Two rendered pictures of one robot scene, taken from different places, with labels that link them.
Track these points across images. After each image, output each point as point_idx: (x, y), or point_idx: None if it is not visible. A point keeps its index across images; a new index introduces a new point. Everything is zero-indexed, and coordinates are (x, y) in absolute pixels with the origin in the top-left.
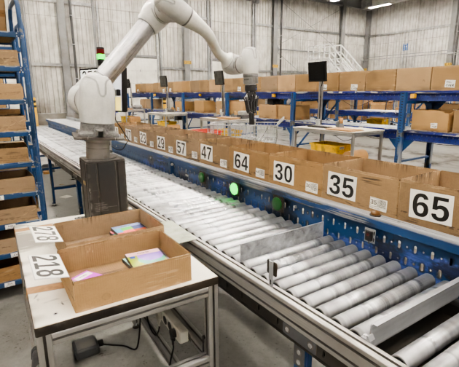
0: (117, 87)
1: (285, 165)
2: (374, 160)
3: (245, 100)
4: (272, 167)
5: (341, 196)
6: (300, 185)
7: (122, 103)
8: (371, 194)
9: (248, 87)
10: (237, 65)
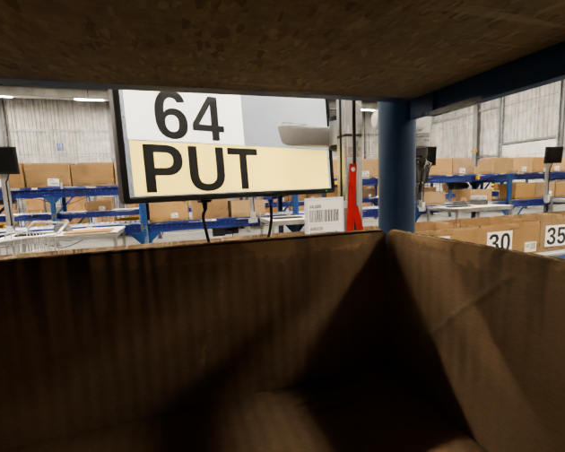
0: (314, 123)
1: (501, 234)
2: (499, 216)
3: (429, 168)
4: (484, 240)
5: (556, 245)
6: (518, 248)
7: (333, 169)
8: None
9: (427, 150)
10: (416, 120)
